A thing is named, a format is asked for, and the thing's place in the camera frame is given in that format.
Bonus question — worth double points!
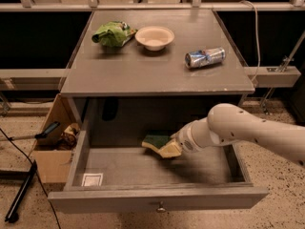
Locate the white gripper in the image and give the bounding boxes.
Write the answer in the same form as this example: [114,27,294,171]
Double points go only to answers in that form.
[158,121,202,158]

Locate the green and yellow sponge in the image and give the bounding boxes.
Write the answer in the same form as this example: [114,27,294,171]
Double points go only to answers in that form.
[142,134,170,153]

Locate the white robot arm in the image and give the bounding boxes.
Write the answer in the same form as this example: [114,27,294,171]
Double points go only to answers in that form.
[159,103,305,167]

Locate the metal drawer knob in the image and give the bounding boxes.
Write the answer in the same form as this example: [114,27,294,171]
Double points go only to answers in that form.
[156,201,167,213]

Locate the open grey top drawer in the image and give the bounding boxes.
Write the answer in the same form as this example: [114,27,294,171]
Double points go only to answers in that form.
[47,98,270,214]

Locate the grey wooden cabinet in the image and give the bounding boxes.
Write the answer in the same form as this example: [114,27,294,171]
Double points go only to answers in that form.
[59,9,256,148]

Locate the white label sticker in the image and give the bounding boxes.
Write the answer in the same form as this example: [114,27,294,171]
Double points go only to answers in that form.
[82,173,103,187]

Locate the crushed silver blue can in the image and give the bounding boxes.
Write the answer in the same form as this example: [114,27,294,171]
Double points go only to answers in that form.
[185,48,226,69]

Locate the crumpled items in box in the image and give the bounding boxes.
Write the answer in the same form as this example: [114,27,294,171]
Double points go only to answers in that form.
[56,123,80,150]

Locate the beige paper bowl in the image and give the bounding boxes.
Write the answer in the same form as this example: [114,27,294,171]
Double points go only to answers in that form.
[135,26,174,52]

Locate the cardboard box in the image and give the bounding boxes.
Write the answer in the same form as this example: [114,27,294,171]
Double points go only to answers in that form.
[33,94,79,183]

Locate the green chip bag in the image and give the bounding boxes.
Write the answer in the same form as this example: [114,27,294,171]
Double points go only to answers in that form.
[91,21,137,47]

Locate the black floor bar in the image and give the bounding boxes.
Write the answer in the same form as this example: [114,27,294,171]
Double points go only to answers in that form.
[5,162,37,223]

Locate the black handled tool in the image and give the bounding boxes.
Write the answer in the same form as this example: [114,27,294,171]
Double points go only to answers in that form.
[0,121,60,141]

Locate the white hanging cable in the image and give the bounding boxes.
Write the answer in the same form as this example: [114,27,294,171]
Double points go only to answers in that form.
[240,0,261,83]

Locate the black floor cable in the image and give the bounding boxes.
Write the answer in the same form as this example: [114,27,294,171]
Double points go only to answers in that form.
[0,127,62,229]

